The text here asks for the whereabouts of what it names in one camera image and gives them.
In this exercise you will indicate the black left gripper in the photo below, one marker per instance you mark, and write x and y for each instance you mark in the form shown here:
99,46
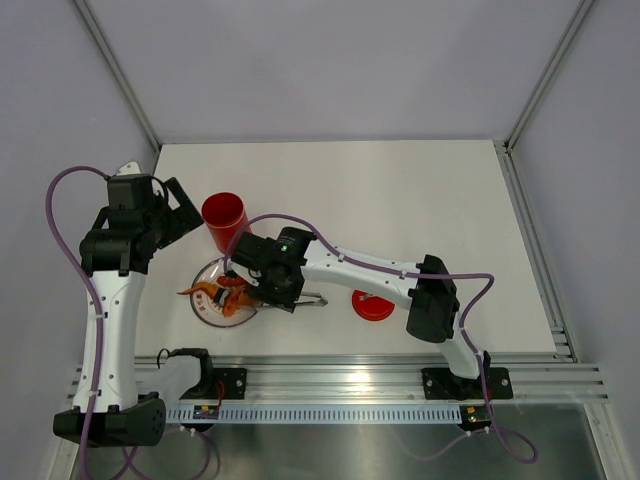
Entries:
182,219

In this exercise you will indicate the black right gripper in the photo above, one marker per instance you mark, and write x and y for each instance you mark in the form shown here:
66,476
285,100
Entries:
284,301

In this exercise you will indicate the stainless steel tongs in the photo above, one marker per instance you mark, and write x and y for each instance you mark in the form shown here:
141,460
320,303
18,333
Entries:
312,299

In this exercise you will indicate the black seaweed sushi roll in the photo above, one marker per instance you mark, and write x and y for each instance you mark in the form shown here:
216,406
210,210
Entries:
220,296

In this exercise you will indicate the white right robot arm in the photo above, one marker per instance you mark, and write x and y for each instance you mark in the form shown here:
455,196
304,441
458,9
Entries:
426,290

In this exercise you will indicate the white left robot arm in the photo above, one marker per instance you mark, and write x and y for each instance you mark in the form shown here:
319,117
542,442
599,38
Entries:
109,409

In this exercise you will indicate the red cylindrical lunch container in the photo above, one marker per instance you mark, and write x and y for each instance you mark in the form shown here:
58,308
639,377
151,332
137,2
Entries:
225,215

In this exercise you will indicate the red grilled sausage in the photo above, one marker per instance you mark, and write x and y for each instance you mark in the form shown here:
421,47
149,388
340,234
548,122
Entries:
229,282

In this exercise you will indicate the breaded fried chicken nugget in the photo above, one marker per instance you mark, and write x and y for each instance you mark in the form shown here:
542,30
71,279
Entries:
245,300

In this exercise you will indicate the orange fried chicken wing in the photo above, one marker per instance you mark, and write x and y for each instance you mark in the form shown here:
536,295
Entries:
200,290

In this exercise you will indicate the white plate with red print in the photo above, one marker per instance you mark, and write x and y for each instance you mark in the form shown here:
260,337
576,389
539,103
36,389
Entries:
207,310

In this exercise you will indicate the red round lid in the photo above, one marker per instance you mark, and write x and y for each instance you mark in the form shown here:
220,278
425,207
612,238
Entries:
370,307

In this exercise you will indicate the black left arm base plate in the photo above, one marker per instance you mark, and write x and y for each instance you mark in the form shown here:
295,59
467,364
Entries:
228,382

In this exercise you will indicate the aluminium left frame post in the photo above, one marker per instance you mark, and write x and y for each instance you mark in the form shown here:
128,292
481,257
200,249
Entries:
107,54

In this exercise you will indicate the aluminium frame post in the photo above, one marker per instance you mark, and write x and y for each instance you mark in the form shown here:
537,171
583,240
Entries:
107,54
550,71

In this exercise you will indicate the white slotted cable duct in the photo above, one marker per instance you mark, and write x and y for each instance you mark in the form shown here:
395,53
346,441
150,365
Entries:
315,414

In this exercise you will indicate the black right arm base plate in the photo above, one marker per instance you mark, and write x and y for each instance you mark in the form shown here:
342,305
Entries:
441,384

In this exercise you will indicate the aluminium front rail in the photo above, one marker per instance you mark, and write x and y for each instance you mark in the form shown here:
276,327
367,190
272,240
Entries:
398,380

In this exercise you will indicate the aluminium rail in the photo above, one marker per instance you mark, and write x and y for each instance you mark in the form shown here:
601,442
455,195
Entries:
545,281
398,380

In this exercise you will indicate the aluminium right side rail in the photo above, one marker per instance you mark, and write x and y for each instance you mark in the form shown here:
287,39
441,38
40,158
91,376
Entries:
545,281

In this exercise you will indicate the aluminium right frame post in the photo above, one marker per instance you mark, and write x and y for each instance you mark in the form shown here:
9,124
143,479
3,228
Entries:
550,71

